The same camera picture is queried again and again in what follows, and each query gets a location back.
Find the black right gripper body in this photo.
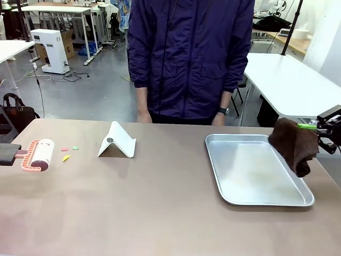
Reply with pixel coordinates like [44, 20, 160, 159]
[316, 105, 341, 147]

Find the dark brown cloth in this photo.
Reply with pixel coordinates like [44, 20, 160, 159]
[268, 117, 320, 178]

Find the pink lint roller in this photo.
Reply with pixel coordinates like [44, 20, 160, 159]
[0, 138, 55, 173]

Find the person's right forearm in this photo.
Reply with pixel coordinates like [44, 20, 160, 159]
[135, 86, 149, 111]

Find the person's left forearm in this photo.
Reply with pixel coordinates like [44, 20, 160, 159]
[220, 90, 233, 109]

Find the person's left hand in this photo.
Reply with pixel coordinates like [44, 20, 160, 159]
[212, 113, 226, 126]

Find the person's right hand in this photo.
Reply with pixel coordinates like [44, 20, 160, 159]
[137, 108, 153, 124]

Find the large white table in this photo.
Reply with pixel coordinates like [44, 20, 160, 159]
[242, 52, 341, 119]

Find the silver metal tray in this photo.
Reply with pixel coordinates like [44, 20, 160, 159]
[205, 133, 315, 207]

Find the black chair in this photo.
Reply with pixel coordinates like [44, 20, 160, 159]
[231, 77, 250, 118]

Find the wooden top table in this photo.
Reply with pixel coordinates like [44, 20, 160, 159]
[266, 30, 311, 57]

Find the white paper roll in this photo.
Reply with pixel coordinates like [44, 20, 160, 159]
[293, 27, 310, 41]

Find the black tripod pole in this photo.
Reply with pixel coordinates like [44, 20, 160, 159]
[14, 0, 30, 43]
[280, 0, 305, 56]

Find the black fabric pile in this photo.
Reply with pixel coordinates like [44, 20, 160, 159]
[252, 16, 293, 32]

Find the person in purple jacket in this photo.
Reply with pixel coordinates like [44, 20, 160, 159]
[126, 0, 256, 126]

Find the white folded plastic stand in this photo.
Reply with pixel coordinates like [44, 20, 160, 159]
[96, 121, 137, 159]

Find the blue patterned garment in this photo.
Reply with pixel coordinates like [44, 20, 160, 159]
[110, 0, 132, 31]

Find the blue plastic bag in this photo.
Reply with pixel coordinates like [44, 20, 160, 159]
[78, 41, 97, 57]

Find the brown cardboard box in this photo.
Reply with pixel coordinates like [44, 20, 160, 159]
[34, 29, 76, 62]

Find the white floor-standing machine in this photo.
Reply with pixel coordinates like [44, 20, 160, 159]
[30, 29, 70, 75]

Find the long white workbench table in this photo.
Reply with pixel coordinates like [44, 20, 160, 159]
[20, 5, 97, 66]

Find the black handbag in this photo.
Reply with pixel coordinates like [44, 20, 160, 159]
[2, 93, 40, 126]

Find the white table with thin legs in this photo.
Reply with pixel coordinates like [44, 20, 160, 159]
[0, 39, 36, 90]

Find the black floor cable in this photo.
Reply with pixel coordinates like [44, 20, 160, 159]
[62, 66, 91, 83]

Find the thin black hanging cable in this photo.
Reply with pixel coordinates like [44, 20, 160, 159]
[31, 49, 46, 119]

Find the black folding frame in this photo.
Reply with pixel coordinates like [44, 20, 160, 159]
[0, 105, 20, 143]

